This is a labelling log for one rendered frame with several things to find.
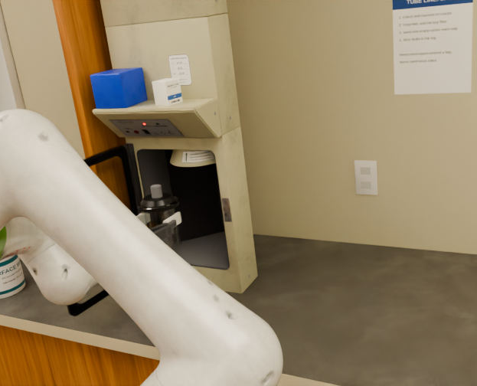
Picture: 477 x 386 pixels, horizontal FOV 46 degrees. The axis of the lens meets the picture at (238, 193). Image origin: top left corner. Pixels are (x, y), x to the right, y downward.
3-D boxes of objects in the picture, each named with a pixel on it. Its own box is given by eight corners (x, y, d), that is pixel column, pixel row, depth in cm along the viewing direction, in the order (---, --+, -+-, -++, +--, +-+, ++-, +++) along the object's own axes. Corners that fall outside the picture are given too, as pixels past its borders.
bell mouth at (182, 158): (189, 148, 177) (187, 132, 176) (240, 149, 169) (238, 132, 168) (158, 166, 163) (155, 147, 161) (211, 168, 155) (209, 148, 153)
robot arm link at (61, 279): (49, 322, 120) (75, 303, 114) (14, 273, 120) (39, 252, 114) (93, 290, 132) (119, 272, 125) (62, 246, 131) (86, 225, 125)
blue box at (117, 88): (119, 101, 158) (112, 68, 156) (148, 100, 154) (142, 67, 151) (96, 109, 150) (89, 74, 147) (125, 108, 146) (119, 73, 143)
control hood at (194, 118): (123, 135, 163) (117, 100, 160) (223, 135, 148) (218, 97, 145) (98, 146, 153) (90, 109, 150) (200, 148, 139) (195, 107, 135)
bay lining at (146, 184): (195, 228, 195) (180, 128, 183) (264, 234, 183) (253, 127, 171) (155, 260, 174) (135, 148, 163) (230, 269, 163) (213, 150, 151)
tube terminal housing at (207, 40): (191, 246, 199) (155, 19, 174) (276, 256, 184) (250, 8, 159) (150, 280, 178) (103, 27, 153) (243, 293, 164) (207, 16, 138)
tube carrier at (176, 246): (164, 265, 162) (153, 194, 156) (195, 269, 157) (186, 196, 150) (140, 281, 153) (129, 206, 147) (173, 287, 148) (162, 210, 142)
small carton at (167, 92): (169, 101, 149) (166, 78, 147) (182, 101, 145) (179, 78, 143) (155, 105, 145) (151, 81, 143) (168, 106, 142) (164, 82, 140)
